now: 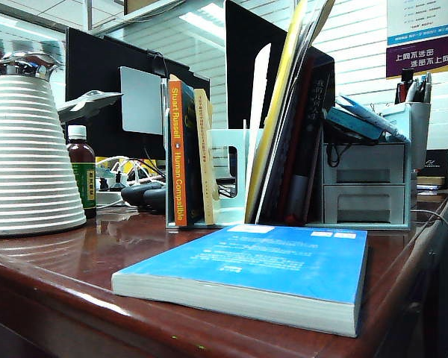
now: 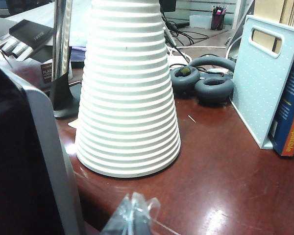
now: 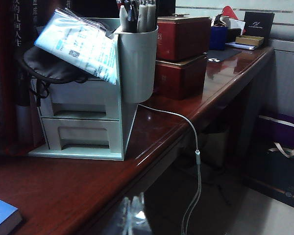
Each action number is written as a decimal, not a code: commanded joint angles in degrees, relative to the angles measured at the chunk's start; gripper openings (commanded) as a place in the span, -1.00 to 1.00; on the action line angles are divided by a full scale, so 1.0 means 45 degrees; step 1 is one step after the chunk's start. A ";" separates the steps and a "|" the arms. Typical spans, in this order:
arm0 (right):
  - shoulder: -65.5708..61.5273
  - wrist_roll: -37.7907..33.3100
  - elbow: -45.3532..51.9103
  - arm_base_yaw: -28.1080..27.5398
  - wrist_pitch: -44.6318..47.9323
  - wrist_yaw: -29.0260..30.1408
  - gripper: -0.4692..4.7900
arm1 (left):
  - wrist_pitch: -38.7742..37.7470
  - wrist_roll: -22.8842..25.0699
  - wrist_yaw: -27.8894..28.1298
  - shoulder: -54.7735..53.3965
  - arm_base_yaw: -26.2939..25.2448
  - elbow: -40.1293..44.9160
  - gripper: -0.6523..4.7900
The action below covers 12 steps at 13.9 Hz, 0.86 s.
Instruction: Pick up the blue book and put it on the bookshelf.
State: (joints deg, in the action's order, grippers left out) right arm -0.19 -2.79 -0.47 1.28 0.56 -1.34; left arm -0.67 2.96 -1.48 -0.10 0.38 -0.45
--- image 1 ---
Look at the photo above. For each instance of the black computer monitor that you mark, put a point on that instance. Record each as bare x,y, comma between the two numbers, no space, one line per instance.
93,74

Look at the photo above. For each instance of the black power plug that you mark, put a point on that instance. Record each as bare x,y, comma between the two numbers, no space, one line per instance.
118,183

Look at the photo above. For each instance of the brown flat box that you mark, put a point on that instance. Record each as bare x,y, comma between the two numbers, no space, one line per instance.
429,182

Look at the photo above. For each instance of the silver pen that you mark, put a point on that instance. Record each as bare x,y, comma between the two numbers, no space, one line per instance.
419,89

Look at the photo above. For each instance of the orange spine Human Compatible book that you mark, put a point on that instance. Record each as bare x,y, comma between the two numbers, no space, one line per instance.
177,149

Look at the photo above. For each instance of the grey square monitor plate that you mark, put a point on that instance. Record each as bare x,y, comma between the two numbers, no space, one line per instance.
142,104

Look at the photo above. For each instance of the white power strip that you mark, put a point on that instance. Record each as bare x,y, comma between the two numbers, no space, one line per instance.
108,197

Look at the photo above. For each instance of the grey organizer drawer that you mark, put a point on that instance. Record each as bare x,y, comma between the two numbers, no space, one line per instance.
362,201
362,160

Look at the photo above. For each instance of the dark red book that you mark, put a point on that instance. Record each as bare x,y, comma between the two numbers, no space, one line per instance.
296,141

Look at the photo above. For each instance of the silver model aircraft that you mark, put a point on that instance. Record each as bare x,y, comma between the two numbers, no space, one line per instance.
86,104

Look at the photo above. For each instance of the purple sign white characters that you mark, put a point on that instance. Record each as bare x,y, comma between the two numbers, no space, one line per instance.
422,59

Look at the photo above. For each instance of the black upright bookend panel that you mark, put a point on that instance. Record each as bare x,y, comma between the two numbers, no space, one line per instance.
242,67

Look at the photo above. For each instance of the thin cream book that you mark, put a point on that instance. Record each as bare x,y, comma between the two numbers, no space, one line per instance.
203,149

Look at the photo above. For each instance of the blue paperback book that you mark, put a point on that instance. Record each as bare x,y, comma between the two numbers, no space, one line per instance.
265,261

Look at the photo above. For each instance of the pale blue desk bookshelf organizer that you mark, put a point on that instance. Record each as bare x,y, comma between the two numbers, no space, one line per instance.
218,168

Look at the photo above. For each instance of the tan paper folder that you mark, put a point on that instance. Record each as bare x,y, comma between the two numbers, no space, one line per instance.
321,18

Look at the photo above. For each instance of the teal flat book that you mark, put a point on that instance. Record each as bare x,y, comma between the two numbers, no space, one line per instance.
351,123

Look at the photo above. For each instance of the black box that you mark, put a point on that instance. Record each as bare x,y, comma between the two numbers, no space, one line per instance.
437,168

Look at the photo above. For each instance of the black rounded device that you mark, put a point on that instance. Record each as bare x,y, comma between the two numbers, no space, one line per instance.
142,195

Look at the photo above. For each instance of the white pen holder cup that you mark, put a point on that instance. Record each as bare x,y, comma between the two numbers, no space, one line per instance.
421,130

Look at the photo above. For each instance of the white and blue long tube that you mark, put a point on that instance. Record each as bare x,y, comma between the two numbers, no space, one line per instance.
373,115

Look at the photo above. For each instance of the black book white title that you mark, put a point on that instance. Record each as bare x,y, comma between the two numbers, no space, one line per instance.
317,112

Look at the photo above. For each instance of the leaning yellow folders and books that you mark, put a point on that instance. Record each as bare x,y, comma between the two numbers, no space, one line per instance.
280,93

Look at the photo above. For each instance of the white notice blue band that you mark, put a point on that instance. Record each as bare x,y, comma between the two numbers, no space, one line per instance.
422,18

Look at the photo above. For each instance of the dark navy folder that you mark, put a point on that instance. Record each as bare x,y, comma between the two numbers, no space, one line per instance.
280,168

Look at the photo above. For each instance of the white ribbed thermos jug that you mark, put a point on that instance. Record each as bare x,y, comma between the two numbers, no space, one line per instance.
30,168

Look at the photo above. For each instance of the brown bottle white cap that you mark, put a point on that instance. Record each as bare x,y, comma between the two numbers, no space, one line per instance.
81,160

